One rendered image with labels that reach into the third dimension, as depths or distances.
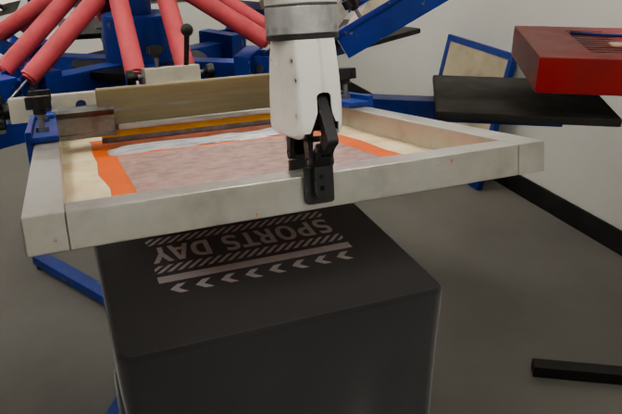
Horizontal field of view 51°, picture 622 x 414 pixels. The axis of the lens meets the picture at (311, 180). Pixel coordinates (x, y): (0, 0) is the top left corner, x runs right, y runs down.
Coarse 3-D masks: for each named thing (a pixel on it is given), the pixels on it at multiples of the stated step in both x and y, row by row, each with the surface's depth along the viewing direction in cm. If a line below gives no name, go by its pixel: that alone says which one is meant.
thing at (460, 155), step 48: (48, 144) 102; (432, 144) 96; (480, 144) 79; (528, 144) 78; (48, 192) 69; (144, 192) 66; (192, 192) 65; (240, 192) 66; (288, 192) 68; (336, 192) 70; (384, 192) 72; (48, 240) 61; (96, 240) 62
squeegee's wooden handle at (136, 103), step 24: (96, 96) 117; (120, 96) 118; (144, 96) 119; (168, 96) 121; (192, 96) 123; (216, 96) 124; (240, 96) 126; (264, 96) 128; (120, 120) 119; (144, 120) 120
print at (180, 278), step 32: (224, 224) 110; (256, 224) 110; (288, 224) 110; (320, 224) 110; (160, 256) 100; (192, 256) 100; (224, 256) 100; (256, 256) 100; (288, 256) 100; (320, 256) 100; (352, 256) 100; (192, 288) 92
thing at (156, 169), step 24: (96, 144) 122; (120, 144) 120; (216, 144) 113; (120, 168) 98; (144, 168) 97; (168, 168) 96; (192, 168) 95; (216, 168) 94; (240, 168) 92; (120, 192) 83
